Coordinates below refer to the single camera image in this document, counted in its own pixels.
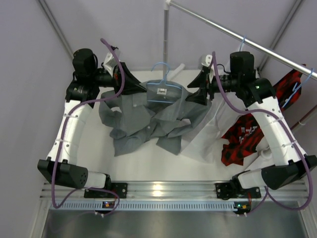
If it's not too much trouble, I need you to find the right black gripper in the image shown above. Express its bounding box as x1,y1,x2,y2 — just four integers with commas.
185,71,240,106

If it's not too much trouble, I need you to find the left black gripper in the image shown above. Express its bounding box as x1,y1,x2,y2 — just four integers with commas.
90,60,147,98

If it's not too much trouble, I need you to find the light blue hanger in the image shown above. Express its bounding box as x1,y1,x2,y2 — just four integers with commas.
146,62,182,104

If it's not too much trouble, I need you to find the grey button shirt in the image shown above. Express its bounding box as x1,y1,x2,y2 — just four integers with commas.
99,88,211,157

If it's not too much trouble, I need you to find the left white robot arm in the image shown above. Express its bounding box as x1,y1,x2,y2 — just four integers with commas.
37,48,146,198

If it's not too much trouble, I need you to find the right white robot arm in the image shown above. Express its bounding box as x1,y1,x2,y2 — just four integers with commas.
188,51,317,197

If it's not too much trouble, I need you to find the white hanging shirt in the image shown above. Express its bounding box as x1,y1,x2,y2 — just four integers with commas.
180,93,241,164

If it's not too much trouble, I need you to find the red black plaid shirt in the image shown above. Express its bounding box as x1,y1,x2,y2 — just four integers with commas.
221,69,302,166

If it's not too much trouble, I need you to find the blue hanger under white shirt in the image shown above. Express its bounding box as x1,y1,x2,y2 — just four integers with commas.
239,35,247,52

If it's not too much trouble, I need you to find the blue hanger under red shirt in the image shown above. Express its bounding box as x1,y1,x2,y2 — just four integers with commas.
282,68,315,109

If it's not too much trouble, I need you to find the white rack foot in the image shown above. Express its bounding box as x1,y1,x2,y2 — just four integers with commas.
169,63,185,81

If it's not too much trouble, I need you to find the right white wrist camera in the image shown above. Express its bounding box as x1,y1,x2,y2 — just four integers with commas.
199,55,215,81

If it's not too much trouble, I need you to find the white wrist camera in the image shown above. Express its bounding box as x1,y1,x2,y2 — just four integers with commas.
102,52,117,76
199,55,215,81

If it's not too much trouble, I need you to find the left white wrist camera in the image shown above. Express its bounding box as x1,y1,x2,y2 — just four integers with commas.
102,52,117,76

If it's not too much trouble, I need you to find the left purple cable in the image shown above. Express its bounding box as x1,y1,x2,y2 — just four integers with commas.
51,37,126,218

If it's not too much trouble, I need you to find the white rack upright post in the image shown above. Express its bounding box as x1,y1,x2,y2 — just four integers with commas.
160,2,172,81

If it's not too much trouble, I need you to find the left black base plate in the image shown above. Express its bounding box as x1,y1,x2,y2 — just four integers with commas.
84,182,128,199

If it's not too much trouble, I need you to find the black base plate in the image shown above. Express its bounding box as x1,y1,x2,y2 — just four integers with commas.
84,182,128,199
215,181,261,200

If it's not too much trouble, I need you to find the aluminium mounting rail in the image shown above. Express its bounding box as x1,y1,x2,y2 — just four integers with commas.
39,180,310,199

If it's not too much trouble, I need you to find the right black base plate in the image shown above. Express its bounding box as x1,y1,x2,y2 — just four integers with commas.
215,181,261,200

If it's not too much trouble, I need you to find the silver clothes rack rail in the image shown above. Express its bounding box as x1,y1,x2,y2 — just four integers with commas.
165,0,317,80

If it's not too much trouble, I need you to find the slotted grey cable duct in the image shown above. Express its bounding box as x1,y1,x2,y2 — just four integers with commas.
60,200,242,211

